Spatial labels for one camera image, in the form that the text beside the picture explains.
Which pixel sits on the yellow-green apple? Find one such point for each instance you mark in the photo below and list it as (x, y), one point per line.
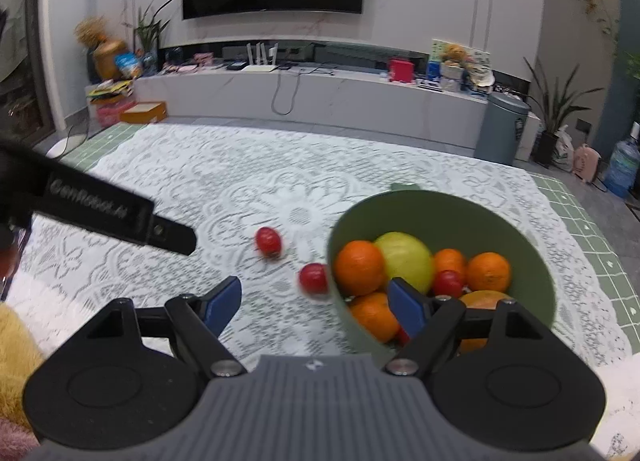
(405, 261)

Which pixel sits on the colourful picture board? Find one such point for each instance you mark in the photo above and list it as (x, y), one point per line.
(480, 63)

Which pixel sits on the white television console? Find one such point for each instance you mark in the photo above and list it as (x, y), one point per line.
(350, 101)

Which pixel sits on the pink plush cloth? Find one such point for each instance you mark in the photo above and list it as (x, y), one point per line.
(12, 441)

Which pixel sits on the pink box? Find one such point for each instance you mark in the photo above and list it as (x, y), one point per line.
(112, 113)

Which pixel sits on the black set-top box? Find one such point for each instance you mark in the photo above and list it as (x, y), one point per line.
(236, 65)

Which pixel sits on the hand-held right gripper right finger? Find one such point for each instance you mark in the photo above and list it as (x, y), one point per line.
(406, 308)

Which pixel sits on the blue snack bag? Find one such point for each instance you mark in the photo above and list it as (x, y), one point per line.
(129, 65)

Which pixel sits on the long-leaved potted plant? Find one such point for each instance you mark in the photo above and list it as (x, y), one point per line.
(550, 106)

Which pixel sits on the stack of yellow-green papers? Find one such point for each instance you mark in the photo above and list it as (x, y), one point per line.
(110, 90)

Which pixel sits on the red box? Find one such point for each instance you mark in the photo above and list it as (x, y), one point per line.
(401, 70)

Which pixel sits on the grey pedal trash can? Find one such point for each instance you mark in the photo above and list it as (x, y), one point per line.
(501, 131)

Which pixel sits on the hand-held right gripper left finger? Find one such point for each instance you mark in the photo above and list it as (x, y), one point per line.
(222, 306)

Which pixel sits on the small red fruit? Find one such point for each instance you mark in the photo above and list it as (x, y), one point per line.
(401, 336)
(268, 240)
(314, 278)
(447, 285)

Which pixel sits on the white round stool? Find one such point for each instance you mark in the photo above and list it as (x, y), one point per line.
(67, 147)

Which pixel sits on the green checked tablecloth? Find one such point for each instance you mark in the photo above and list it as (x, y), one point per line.
(600, 251)

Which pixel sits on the pink fan heater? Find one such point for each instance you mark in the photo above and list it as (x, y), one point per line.
(586, 163)

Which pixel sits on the orange cardboard box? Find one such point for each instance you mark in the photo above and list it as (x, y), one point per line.
(145, 113)

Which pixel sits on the green colander bowl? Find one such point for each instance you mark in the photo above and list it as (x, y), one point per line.
(450, 211)

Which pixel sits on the slim-leaved potted plant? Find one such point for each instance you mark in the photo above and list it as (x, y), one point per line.
(150, 36)

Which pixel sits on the yellow plush blanket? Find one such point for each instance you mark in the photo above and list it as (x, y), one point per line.
(15, 356)

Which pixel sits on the blue water jug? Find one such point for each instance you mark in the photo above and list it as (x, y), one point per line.
(624, 166)

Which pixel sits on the white plastic bag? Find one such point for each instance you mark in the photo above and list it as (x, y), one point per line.
(562, 151)

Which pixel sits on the orange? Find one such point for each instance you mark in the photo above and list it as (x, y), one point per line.
(375, 316)
(360, 266)
(450, 260)
(489, 271)

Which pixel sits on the yellow plush toy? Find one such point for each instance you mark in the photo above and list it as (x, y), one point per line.
(454, 58)

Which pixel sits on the red-green mango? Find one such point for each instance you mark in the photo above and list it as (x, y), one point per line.
(482, 300)

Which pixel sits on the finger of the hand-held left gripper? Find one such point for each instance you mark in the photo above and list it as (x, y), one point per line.
(175, 237)

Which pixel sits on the white router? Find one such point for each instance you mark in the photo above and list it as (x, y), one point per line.
(260, 66)

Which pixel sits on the yellow dried flowers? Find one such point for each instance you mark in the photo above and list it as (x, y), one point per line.
(91, 32)

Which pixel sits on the white lace tablecloth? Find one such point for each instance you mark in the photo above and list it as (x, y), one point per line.
(225, 176)

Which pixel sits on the golden brown vase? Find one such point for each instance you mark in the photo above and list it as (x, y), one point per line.
(109, 61)

